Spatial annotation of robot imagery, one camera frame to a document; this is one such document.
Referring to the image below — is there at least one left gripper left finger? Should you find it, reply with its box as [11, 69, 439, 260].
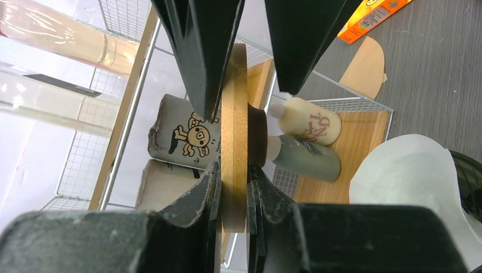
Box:
[1, 160, 222, 272]

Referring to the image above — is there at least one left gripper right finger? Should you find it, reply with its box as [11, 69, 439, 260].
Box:
[247, 165, 467, 272]

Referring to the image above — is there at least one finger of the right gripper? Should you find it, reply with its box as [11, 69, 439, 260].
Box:
[265, 0, 361, 95]
[152, 0, 244, 122]

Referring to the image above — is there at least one brown tape roll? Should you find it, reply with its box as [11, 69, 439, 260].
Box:
[221, 43, 248, 233]

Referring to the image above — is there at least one white paper coffee filter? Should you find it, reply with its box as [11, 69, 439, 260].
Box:
[349, 134, 481, 272]

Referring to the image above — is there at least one dark green coffee dripper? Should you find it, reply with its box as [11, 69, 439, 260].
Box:
[450, 150, 481, 222]

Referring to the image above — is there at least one brown paper coffee filter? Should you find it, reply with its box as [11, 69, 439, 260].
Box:
[339, 37, 387, 99]

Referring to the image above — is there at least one orange yellow box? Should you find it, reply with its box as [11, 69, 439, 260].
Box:
[338, 0, 412, 44]

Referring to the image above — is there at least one grey green squeeze bottle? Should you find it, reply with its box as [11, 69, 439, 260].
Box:
[267, 135, 341, 182]

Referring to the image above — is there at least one cream printed squeeze bottle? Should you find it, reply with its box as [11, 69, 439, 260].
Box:
[268, 97, 342, 146]

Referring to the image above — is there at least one cartoon printed round tin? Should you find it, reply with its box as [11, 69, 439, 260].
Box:
[147, 94, 221, 169]

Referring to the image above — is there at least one white jug on shelf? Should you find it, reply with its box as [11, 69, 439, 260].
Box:
[135, 159, 203, 211]

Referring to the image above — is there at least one clear glass bottle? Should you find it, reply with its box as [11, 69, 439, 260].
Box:
[1, 63, 121, 137]

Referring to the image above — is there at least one clear pink bottom bottle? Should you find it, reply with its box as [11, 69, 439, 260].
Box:
[1, 1, 139, 76]

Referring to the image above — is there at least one white wire wooden shelf rack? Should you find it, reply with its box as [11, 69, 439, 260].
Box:
[39, 0, 394, 270]

